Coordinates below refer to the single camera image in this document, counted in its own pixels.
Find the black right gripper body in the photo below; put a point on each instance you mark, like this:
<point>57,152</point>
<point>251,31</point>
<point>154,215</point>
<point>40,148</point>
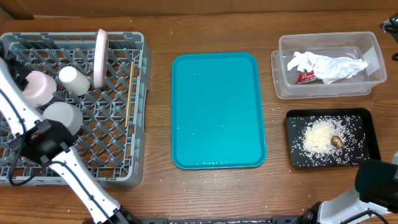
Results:
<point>393,21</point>

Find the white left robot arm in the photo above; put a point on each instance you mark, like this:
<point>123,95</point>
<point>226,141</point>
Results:
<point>42,151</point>

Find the pile of rice grains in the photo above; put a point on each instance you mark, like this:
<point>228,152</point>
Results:
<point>309,141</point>

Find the white napkin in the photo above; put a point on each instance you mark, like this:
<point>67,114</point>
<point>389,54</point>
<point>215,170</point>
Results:
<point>329,69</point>

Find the grey plastic dish rack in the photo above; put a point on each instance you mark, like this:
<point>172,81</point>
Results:
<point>112,153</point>

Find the large pink-white plate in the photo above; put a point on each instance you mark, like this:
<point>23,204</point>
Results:
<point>100,58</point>

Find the white tissue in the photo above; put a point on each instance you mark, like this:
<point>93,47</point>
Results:
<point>301,61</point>

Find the clear plastic bin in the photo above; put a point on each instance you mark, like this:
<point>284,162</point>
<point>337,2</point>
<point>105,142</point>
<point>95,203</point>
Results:
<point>354,45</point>

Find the teal plastic tray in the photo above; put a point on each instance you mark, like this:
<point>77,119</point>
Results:
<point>216,112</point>

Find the grey round bowl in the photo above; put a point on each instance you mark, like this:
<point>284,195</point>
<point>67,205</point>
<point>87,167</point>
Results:
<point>69,115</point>

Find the red snack wrapper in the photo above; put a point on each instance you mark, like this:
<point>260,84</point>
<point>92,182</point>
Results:
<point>306,77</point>

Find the black plastic tray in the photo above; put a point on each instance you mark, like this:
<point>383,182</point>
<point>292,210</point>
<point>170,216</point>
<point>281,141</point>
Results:
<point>362,112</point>

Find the cream plastic cup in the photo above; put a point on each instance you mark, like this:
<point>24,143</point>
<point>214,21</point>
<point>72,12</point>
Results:
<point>74,81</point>

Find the small plate with crumbs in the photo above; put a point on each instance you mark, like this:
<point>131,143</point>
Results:
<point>40,88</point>

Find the wooden chopstick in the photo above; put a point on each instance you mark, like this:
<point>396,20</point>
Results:
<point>131,76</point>

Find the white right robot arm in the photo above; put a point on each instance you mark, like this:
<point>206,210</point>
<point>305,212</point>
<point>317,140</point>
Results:
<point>374,195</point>

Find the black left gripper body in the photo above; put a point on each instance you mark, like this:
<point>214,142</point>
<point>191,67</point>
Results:
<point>17,70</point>

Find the brown food scrap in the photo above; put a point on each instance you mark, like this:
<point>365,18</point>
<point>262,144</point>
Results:
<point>337,142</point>

